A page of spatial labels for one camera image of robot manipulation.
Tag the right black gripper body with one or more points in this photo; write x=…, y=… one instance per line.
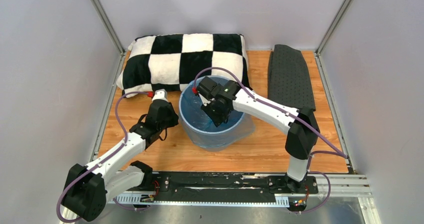
x=217, y=115

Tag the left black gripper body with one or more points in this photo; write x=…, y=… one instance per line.
x=170, y=120

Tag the grey plastic trash bin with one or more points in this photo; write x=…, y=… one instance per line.
x=212, y=138

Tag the blue plastic trash bag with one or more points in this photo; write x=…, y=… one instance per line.
x=198, y=116

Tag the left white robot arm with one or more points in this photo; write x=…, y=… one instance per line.
x=106, y=163

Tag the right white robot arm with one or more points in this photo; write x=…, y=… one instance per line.
x=299, y=125

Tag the black white checkered pillow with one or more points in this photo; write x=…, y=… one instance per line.
x=172, y=61

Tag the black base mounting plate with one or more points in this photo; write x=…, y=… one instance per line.
x=221, y=188

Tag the dark grey perforated mat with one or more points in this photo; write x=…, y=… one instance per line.
x=289, y=82

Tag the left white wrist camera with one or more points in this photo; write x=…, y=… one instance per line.
x=160, y=96

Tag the left aluminium corner post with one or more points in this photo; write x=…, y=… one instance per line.
x=108, y=25

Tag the aluminium corner post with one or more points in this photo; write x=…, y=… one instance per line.
x=108, y=25
x=333, y=26

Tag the aluminium frame rail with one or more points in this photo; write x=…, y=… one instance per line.
x=331, y=187

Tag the right aluminium corner post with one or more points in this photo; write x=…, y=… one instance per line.
x=333, y=26

